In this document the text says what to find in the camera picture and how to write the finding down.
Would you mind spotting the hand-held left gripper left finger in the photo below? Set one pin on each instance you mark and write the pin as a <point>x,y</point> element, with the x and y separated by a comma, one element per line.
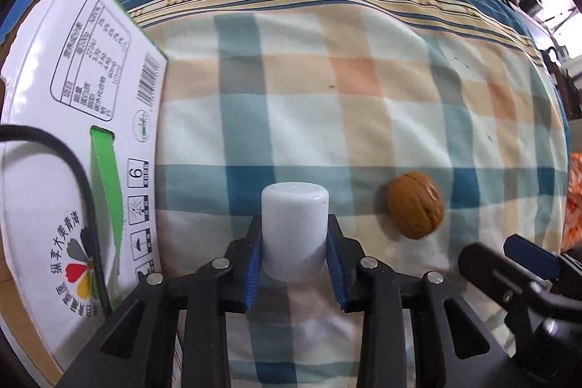
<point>251,279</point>

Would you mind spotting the orange floral cloth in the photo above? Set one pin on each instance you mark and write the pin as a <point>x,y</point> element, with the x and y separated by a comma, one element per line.
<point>574,197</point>

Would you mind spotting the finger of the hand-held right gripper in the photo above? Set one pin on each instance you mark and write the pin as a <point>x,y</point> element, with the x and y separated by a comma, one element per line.
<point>532,256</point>
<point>491,270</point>

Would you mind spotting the small white plastic bottle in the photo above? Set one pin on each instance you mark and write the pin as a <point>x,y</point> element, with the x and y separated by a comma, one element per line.
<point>294,229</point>

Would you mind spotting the brown walnut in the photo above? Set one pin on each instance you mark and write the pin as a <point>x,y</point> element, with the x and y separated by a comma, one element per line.
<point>414,206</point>

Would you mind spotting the dark wooden chair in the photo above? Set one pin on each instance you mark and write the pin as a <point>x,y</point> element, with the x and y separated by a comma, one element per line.
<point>566,74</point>

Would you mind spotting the black speaker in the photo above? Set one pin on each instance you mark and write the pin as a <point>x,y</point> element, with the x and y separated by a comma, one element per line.
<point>531,2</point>

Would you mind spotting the cardboard box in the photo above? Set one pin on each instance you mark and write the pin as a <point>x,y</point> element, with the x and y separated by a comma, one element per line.
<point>54,97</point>

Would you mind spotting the checked tablecloth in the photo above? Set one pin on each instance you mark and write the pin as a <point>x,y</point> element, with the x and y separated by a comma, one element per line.
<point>341,97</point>

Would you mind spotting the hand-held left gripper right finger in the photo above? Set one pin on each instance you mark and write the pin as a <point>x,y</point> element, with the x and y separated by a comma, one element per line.
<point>337,276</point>

